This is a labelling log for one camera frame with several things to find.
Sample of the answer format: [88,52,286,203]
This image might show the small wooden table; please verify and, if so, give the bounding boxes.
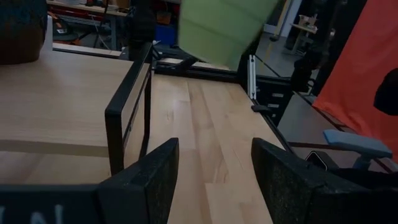
[290,14,318,56]

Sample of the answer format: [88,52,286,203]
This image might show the silver aluminium extrusion post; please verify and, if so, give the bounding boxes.
[247,54,258,101]

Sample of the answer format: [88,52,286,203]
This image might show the black rounded chair back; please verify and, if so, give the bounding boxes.
[373,67,398,117]

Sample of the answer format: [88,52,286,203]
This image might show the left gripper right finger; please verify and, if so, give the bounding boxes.
[251,137,327,224]

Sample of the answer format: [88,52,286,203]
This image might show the wooden shelf with black frame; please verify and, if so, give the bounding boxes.
[0,43,154,186]

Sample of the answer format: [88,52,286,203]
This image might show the blue storage bin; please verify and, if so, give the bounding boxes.
[154,23,178,47]

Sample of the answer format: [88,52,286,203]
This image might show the wooden workbench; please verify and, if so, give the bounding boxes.
[46,0,130,60]

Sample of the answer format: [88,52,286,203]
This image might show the orange fabric panel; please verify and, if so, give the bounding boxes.
[312,0,398,164]

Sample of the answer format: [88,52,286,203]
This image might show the black office chair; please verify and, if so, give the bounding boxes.
[290,43,331,94]

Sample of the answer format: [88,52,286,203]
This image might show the teal and brown glazed mug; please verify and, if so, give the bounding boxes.
[0,0,49,66]

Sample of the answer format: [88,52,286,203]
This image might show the green mug with white handle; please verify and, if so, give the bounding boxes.
[177,0,280,72]

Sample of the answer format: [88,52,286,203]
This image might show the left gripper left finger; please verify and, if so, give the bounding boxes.
[97,137,181,224]

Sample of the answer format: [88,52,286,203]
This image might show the black rectangular device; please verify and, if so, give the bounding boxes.
[305,150,328,172]

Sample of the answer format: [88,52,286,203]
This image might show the blue chair armrest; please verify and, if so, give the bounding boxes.
[322,128,394,171]

